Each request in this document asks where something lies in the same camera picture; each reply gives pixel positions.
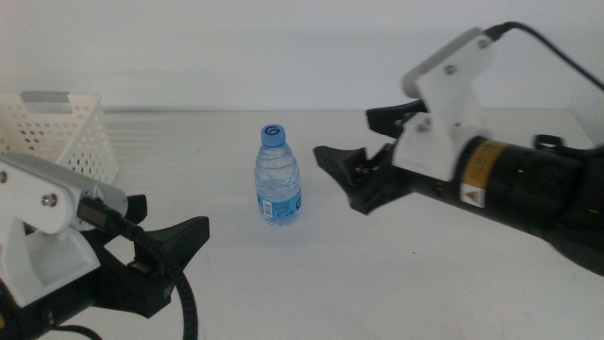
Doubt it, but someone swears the clear water bottle blue cap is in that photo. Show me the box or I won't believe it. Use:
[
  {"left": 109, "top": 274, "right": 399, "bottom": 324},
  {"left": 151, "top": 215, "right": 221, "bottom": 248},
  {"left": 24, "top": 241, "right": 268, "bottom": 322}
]
[{"left": 254, "top": 124, "right": 303, "bottom": 227}]

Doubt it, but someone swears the white perforated plastic basket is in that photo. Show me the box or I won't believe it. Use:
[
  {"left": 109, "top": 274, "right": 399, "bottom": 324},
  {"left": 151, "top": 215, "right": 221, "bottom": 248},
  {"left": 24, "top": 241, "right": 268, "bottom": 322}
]
[{"left": 0, "top": 91, "right": 119, "bottom": 185}]

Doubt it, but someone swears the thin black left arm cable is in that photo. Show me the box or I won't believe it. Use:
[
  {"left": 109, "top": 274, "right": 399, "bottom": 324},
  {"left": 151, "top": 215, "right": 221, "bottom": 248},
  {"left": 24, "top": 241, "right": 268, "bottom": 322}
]
[{"left": 51, "top": 323, "right": 103, "bottom": 340}]

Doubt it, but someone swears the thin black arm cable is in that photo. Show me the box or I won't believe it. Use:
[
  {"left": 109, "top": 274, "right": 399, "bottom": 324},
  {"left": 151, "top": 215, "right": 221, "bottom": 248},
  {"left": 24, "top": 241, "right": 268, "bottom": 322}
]
[
  {"left": 51, "top": 323, "right": 103, "bottom": 340},
  {"left": 534, "top": 133, "right": 604, "bottom": 157}
]

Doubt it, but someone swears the right camera black cable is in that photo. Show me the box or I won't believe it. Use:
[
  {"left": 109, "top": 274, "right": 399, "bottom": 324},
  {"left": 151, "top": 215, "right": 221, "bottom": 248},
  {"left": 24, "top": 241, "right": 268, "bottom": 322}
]
[{"left": 484, "top": 21, "right": 604, "bottom": 91}]

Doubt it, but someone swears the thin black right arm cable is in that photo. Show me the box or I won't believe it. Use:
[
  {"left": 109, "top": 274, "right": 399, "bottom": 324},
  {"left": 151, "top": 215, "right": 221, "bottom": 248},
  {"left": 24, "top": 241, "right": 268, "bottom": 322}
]
[{"left": 534, "top": 133, "right": 604, "bottom": 157}]

